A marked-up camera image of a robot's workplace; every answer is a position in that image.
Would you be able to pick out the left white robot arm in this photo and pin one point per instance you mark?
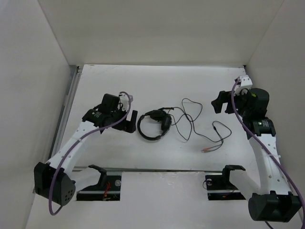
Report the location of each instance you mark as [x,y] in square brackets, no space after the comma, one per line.
[54,179]

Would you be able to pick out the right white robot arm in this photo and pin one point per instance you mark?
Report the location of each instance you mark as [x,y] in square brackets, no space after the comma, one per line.
[272,200]

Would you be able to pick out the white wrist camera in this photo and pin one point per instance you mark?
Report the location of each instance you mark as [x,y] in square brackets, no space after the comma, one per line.
[124,101]
[244,84]

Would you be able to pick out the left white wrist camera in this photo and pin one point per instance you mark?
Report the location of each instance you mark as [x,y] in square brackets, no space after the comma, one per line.
[124,101]

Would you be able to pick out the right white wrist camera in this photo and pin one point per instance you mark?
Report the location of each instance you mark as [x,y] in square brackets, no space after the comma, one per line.
[244,84]

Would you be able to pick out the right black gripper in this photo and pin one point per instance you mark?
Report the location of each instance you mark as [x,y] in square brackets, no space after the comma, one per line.
[224,96]

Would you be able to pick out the left aluminium rail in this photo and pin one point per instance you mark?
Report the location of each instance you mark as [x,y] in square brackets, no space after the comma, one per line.
[73,81]

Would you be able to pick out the black headphones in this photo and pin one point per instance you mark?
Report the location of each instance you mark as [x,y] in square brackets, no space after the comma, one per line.
[157,117]

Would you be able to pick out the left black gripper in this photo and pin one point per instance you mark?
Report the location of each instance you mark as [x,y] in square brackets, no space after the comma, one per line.
[127,125]

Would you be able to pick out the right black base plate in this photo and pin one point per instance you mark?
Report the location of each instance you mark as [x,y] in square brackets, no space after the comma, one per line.
[220,190]

